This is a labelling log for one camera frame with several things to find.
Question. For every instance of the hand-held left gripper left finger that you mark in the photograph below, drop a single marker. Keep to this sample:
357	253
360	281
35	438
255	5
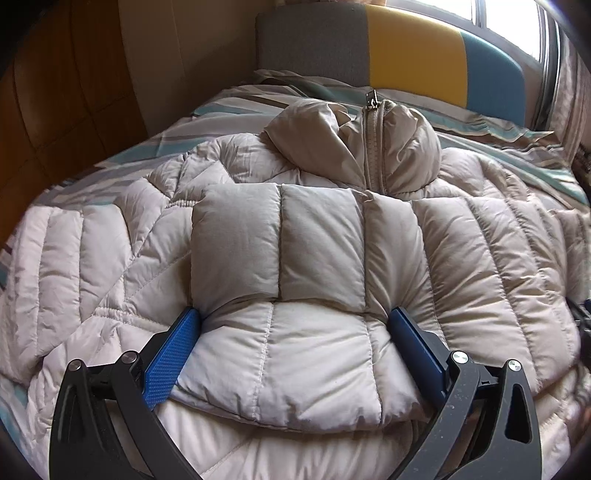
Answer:
170	356

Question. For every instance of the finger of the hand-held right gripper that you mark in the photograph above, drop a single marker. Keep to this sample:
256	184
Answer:
583	314

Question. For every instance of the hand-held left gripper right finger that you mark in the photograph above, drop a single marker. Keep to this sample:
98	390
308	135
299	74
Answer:
415	347

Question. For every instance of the beige quilted down jacket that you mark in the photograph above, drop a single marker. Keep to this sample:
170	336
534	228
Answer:
295	240

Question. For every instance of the patterned curtain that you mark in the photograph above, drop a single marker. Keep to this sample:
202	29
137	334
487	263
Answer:
565	92

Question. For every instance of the striped bed sheet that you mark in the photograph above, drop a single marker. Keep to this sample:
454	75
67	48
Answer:
221	104

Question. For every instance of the wooden wardrobe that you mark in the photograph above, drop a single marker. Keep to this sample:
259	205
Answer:
64	92

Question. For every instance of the grey yellow blue headboard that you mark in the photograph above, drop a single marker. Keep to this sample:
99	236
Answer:
415	50

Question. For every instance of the window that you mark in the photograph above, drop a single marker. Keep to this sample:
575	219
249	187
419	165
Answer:
508	23

